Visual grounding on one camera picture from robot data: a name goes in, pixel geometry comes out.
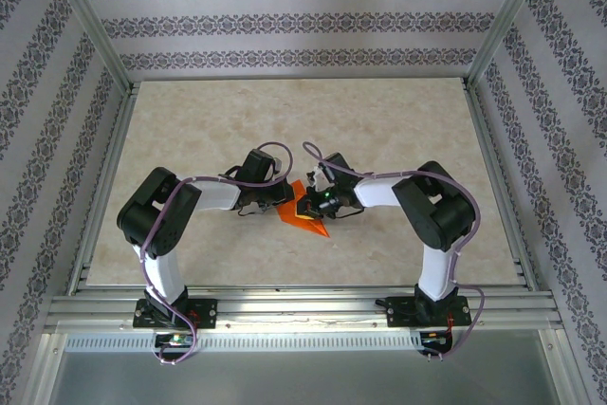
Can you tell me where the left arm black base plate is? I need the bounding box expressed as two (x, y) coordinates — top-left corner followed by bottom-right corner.
(134, 298), (218, 329)

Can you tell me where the grey metal panel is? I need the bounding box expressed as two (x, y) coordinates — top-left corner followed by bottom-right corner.
(46, 351), (563, 405)

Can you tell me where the slotted grey cable duct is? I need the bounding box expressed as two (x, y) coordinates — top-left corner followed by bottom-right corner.
(64, 331), (423, 353)

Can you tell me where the orange paper sheet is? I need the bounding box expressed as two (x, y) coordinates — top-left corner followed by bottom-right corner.
(277, 180), (331, 239)

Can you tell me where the aluminium side rail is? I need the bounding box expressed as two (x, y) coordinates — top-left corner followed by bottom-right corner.
(462, 82), (540, 290)
(68, 84), (138, 295)

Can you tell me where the aluminium mounting rail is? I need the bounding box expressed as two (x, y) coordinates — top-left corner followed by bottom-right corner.
(45, 285), (563, 330)

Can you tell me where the aluminium frame post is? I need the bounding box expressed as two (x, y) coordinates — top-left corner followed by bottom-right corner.
(464, 0), (554, 88)
(40, 0), (134, 93)

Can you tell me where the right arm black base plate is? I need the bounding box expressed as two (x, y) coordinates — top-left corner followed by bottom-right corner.
(386, 294), (473, 329)

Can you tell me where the small controller board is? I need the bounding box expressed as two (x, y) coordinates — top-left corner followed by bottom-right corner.
(420, 330), (452, 348)
(155, 333), (194, 348)

